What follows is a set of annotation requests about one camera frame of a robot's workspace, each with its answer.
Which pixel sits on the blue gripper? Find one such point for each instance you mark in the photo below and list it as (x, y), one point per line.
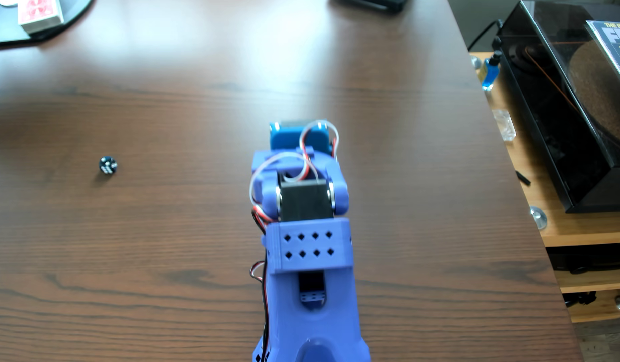
(286, 139)

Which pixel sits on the blue dice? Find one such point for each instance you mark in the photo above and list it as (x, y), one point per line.
(108, 165)

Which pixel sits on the blue-purple robot arm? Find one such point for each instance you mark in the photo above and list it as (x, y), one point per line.
(310, 316)

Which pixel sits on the flat black device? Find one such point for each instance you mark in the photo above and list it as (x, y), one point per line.
(375, 4)

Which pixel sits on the silver metal puck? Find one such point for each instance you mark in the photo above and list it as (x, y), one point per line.
(476, 62)
(539, 217)

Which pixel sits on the blue bottle with black cap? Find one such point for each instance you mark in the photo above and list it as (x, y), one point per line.
(489, 73)

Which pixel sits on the small black stick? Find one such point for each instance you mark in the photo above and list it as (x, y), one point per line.
(523, 177)

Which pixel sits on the round dark desk mat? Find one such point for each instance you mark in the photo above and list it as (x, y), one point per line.
(73, 12)

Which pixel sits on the black turntable with dust cover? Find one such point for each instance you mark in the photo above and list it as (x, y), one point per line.
(551, 125)

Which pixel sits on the red playing card box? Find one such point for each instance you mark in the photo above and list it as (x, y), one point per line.
(39, 12)

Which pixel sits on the wooden shelf cabinet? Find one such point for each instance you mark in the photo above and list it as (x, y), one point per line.
(571, 229)

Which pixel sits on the small white object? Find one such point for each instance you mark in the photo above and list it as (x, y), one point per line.
(8, 2)

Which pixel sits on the brown cork platter mat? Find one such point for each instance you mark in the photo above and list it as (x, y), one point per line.
(599, 95)

